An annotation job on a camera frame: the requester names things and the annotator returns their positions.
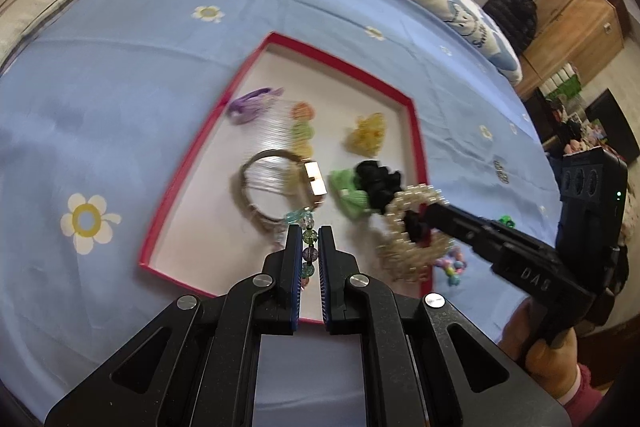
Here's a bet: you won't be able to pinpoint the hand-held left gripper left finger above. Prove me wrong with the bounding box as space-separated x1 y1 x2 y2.
44 224 304 427

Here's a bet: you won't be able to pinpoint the clear comb with coloured flowers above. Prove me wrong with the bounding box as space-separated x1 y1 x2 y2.
245 101 317 202

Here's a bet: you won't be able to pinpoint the red shallow tray box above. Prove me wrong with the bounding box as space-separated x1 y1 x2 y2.
137 32 426 325

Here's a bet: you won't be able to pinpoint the crystal bead bracelet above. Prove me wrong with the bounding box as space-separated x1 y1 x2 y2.
272 206 321 293

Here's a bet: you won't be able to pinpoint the pearl bead scrunchie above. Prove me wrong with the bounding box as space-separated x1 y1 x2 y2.
375 184 458 283

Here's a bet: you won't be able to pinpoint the white and green packages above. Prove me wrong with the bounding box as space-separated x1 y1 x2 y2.
542 64 583 100

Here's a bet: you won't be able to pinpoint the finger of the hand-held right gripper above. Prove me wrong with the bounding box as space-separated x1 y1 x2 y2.
422 202 506 264

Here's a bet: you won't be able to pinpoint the person's right forearm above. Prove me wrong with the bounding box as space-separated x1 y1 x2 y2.
557 362 608 427

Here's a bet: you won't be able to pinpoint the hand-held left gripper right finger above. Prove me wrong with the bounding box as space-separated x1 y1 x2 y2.
318 224 573 427

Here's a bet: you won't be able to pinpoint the blue floral bed sheet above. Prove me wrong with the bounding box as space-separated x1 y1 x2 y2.
0 0 566 427

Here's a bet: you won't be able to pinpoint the person's right hand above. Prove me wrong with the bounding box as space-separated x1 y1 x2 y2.
497 299 583 405

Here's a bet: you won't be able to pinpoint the dark shelf unit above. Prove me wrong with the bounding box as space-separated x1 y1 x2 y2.
520 57 640 168

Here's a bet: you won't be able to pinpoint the black scrunchie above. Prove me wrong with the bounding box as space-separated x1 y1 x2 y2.
352 160 403 215

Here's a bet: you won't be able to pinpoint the green bow hair clip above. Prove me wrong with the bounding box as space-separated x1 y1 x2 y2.
328 167 376 220

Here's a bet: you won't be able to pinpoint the yellow hair claw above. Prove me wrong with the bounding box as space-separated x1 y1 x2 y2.
341 112 387 156

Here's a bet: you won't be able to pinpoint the wooden wardrobe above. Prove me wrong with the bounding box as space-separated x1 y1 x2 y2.
520 0 628 92

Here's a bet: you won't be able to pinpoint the colourful bead bracelet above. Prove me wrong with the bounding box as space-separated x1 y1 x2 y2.
434 247 468 288

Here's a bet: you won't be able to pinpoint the purple hair clip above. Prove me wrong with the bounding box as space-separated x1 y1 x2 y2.
229 87 286 125

